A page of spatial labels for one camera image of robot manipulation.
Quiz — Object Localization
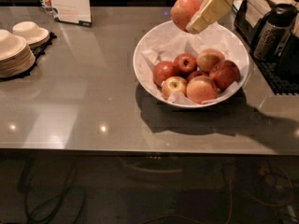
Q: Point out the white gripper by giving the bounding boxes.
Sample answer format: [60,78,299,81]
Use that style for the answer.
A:
[186,0,234,34]

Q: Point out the tall red-yellow apple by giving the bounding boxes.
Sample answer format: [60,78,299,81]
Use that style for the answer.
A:
[170,0,201,32]

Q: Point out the white paper bowl liner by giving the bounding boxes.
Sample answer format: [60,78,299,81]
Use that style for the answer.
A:
[141,21,244,106]

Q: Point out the yellow-red apple back right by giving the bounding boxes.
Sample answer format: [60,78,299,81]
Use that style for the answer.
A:
[196,49,225,73]

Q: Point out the yellow-red apple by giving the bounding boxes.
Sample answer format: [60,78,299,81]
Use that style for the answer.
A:
[196,49,225,73]
[186,76,218,104]
[162,76,188,100]

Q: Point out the small dark red apple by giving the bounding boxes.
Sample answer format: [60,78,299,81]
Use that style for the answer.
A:
[174,53,197,76]

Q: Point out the dark red apple right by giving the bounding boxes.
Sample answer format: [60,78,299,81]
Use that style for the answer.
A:
[209,60,240,91]

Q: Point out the large white bowl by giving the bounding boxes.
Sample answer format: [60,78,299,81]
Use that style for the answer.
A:
[133,18,251,109]

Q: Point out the red apple left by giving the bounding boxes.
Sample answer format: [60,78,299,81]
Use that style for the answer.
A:
[152,61,179,87]

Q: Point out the yellow-red apple front right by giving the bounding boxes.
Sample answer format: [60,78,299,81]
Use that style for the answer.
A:
[186,76,218,104]

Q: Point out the yellow-red apple front left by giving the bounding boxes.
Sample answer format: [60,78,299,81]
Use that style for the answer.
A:
[162,76,188,100]

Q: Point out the black napkin dispenser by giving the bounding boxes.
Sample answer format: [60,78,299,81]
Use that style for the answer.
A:
[234,0,293,53]

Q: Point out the glass jar black lid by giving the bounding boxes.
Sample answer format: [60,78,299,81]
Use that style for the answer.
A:
[253,4,297,62]

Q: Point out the dark container far right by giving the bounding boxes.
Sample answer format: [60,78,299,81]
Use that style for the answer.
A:
[275,16,299,79]

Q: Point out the black drip mat right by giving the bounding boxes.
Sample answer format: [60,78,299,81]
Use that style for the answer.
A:
[250,53,299,95]

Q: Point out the standing menu sign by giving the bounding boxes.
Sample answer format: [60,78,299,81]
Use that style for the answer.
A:
[40,0,92,27]

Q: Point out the black rubber mat left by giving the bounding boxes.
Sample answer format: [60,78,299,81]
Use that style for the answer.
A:
[0,32,56,81]

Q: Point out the small stack paper bowls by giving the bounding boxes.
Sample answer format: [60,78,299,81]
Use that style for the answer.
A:
[12,21,50,48]

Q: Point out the black floor cable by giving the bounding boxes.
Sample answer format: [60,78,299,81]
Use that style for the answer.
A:
[17,159,88,224]

